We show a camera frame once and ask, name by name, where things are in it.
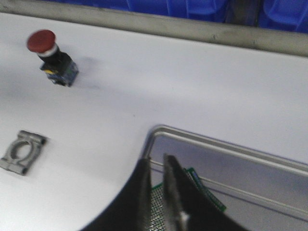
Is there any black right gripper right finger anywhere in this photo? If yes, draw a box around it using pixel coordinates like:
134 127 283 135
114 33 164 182
163 154 246 231

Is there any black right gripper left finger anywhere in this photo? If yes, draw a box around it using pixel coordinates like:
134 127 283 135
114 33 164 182
82 158 151 231

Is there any green perforated circuit board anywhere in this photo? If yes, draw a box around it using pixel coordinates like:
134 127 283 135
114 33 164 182
149 167 227 231

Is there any silver metal tray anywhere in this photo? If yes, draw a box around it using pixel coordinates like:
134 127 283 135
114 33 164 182
143 126 308 231

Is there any red emergency stop button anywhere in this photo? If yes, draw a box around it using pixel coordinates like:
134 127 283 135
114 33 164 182
26 29 79 87

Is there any centre blue plastic crate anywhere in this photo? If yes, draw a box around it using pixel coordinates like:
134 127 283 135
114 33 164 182
59 0 230 22

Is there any blue plastic crate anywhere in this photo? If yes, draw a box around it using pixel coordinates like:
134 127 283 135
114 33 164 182
59 0 230 22
258 0 308 33

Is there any right blue plastic crate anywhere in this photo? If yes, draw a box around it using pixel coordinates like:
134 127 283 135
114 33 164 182
258 0 308 33

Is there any grey metal mounting bracket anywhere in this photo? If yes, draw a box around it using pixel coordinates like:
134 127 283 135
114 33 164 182
0 130 47 176

